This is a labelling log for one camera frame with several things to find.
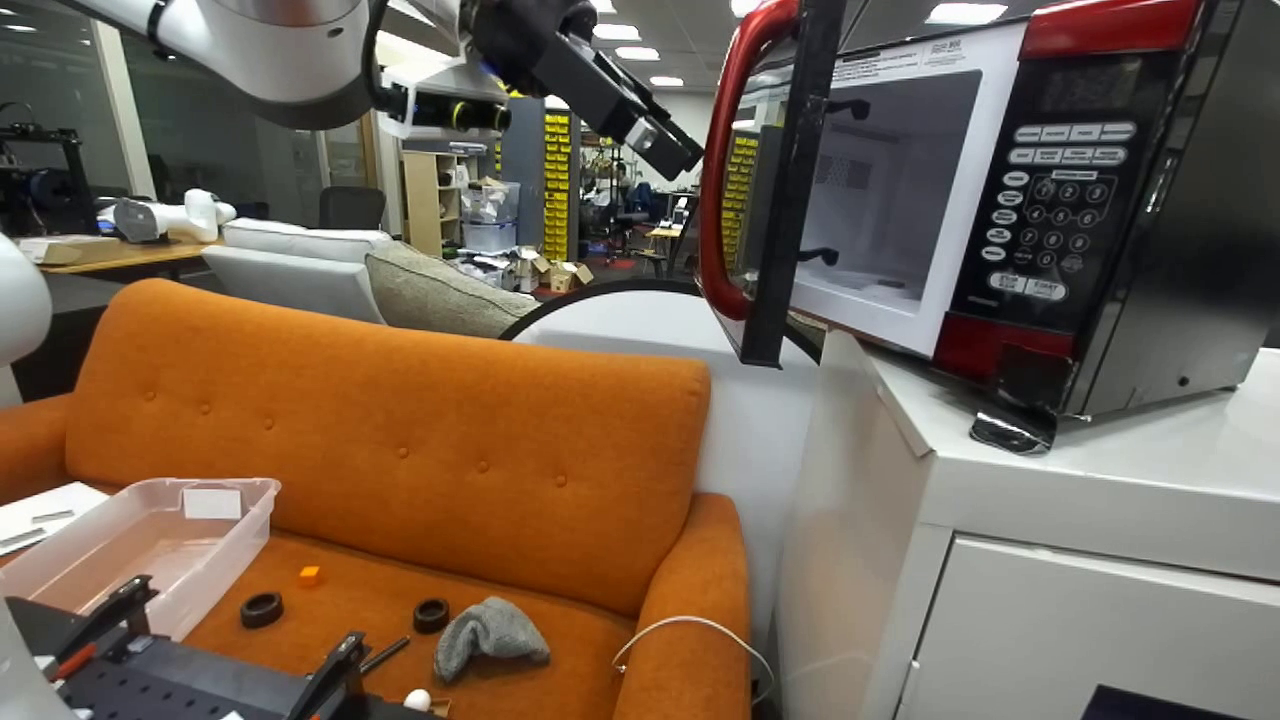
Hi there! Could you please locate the clear plastic bin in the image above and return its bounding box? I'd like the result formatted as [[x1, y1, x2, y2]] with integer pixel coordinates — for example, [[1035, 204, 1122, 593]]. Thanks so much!
[[0, 475, 281, 642]]

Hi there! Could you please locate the white paper sheet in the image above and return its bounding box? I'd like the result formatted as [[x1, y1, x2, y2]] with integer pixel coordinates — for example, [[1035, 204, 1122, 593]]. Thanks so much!
[[0, 482, 104, 555]]

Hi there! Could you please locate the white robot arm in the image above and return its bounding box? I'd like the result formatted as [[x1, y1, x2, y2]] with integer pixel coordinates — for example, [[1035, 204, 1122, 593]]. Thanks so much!
[[70, 0, 700, 175]]

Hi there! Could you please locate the red black microwave body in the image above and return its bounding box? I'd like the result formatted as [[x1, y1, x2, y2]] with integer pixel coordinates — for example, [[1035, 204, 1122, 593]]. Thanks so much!
[[747, 0, 1280, 454]]

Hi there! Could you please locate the red microwave door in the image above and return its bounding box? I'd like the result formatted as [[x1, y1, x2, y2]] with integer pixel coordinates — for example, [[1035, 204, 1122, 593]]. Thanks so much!
[[696, 0, 846, 367]]

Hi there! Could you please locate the grey cushion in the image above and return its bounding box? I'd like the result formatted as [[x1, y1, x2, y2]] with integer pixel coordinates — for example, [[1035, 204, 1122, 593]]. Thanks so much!
[[363, 243, 536, 338]]

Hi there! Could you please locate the white cable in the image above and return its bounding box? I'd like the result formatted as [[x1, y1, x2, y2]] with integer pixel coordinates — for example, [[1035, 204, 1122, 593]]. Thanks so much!
[[610, 611, 781, 704]]

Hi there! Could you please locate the orange fabric sofa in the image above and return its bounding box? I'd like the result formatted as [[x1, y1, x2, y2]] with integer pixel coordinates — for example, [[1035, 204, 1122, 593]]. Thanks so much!
[[0, 279, 751, 720]]

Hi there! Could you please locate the white round panel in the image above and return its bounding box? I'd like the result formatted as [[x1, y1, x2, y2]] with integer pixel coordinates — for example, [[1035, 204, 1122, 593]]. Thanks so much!
[[504, 279, 817, 652]]

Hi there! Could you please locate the white ball on card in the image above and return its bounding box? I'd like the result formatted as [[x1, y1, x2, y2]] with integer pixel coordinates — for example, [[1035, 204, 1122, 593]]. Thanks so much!
[[405, 688, 432, 711]]

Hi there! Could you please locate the metal T-shaped tool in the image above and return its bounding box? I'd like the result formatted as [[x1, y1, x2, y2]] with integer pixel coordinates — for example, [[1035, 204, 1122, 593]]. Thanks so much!
[[360, 636, 412, 677]]

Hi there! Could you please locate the grey crumpled cloth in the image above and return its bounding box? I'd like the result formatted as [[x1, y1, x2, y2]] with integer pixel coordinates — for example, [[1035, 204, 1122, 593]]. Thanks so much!
[[432, 598, 552, 684]]

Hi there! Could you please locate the black ring near bin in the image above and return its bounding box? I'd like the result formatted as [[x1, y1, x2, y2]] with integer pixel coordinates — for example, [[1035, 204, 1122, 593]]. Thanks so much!
[[236, 589, 289, 634]]

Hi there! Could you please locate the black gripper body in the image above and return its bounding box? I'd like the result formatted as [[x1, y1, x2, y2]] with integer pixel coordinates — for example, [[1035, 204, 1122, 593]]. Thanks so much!
[[461, 0, 700, 180]]

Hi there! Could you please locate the white cabinet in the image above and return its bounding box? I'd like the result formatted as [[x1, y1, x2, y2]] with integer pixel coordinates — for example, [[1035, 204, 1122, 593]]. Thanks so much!
[[777, 331, 1280, 720]]

